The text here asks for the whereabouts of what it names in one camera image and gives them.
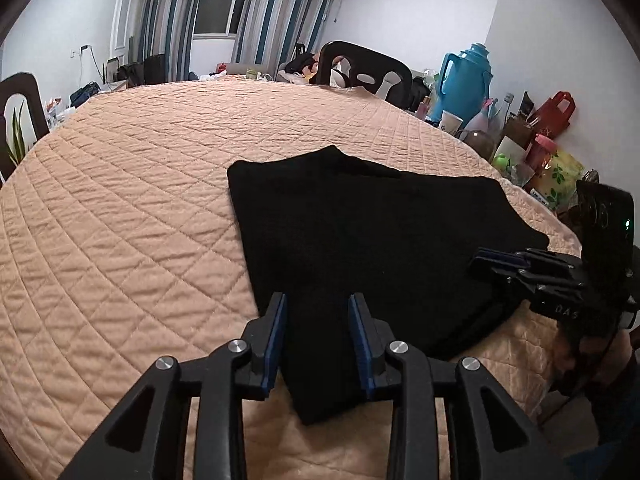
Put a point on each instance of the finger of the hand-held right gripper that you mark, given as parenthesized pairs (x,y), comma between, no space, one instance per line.
(540,280)
(500,260)

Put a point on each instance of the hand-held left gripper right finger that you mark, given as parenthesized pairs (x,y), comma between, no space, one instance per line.
(359,345)

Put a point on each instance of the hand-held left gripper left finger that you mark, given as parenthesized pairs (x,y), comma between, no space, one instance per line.
(276,345)

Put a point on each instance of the black pants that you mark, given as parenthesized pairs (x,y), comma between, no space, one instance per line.
(375,235)

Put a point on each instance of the person's right hand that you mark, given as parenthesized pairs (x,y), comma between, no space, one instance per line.
(617,355)

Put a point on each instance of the leaf printed bag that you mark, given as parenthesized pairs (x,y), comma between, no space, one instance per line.
(560,177)

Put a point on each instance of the green toy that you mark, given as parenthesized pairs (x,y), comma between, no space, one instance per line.
(501,161)

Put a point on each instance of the white box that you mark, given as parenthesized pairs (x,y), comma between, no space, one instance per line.
(512,152)

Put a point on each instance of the red lidded cup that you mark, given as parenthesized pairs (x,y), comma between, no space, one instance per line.
(540,152)

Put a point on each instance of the brown paper bag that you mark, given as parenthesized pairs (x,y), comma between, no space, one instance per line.
(517,132)

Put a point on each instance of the red paper bag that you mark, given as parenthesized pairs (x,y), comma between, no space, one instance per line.
(552,117)

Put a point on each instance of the white paper cup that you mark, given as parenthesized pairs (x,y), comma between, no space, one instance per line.
(451,122)

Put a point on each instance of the small pink perfume bottle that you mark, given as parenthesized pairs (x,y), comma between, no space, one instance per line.
(425,107)

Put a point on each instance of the blue thermos jug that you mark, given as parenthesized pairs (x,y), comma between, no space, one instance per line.
(465,90)

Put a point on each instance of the peach quilted blanket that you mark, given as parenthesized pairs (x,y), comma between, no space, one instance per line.
(125,235)

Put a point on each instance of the dark wooden chair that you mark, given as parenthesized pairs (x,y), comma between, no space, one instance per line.
(27,82)
(350,52)

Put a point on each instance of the black suitcase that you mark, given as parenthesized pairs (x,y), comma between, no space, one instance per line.
(155,69)

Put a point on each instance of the black bag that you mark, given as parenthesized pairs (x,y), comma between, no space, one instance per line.
(132,74)

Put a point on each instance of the teal bag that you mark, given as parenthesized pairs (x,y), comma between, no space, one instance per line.
(85,94)

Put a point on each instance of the striped curtain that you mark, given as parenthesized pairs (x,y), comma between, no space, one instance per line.
(170,20)
(285,20)

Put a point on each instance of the green potted plant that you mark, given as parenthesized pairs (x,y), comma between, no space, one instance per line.
(17,140)

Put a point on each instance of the window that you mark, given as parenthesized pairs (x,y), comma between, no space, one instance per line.
(220,5)

